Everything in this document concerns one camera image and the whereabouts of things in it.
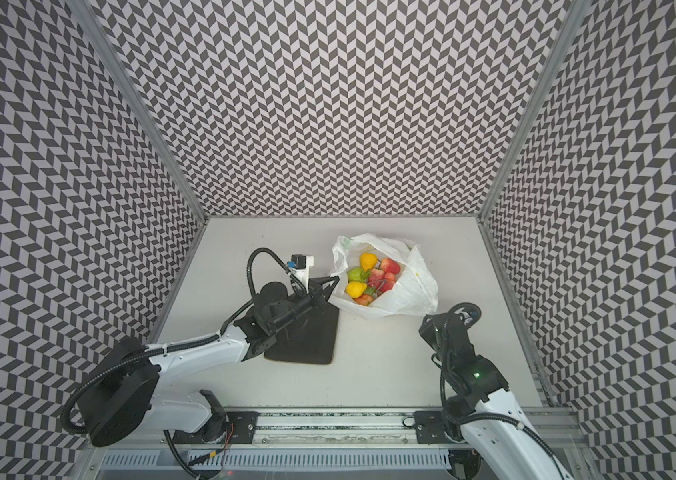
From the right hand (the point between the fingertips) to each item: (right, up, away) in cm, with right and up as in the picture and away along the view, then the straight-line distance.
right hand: (426, 329), depth 80 cm
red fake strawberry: (-12, +12, +16) cm, 23 cm away
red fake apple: (-7, +16, +19) cm, 26 cm away
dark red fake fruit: (-9, +11, +16) cm, 21 cm away
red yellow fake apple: (-16, +6, +10) cm, 20 cm away
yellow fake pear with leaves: (-19, +10, +9) cm, 23 cm away
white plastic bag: (-4, +10, -2) cm, 11 cm away
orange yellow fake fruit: (-15, +18, +20) cm, 30 cm away
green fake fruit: (-19, +13, +14) cm, 27 cm away
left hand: (-23, +14, -3) cm, 27 cm away
